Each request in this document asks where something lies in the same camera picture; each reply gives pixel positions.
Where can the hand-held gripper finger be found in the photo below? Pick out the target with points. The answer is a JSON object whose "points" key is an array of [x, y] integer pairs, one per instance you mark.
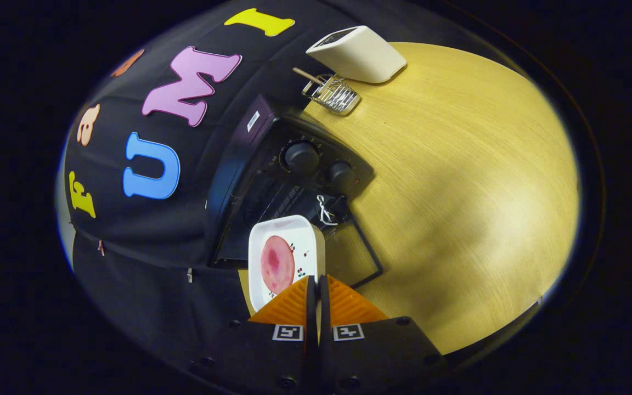
{"points": [[323, 307], [311, 307]]}

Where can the black toaster oven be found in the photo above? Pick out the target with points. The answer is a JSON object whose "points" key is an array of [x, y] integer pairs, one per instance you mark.
{"points": [[272, 137]]}

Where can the pink clip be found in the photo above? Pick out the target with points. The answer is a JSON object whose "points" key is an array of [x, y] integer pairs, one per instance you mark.
{"points": [[100, 248]]}

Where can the wooden stick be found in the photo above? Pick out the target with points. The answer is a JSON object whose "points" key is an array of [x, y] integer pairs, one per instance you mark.
{"points": [[308, 75]]}

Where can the pink ham slice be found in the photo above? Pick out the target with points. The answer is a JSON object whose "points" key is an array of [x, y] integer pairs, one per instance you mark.
{"points": [[276, 266]]}

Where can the white bread toaster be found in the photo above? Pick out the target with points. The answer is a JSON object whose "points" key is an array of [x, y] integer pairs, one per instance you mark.
{"points": [[360, 55]]}

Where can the white square plate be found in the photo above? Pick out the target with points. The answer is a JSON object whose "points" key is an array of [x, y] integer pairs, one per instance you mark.
{"points": [[308, 236]]}

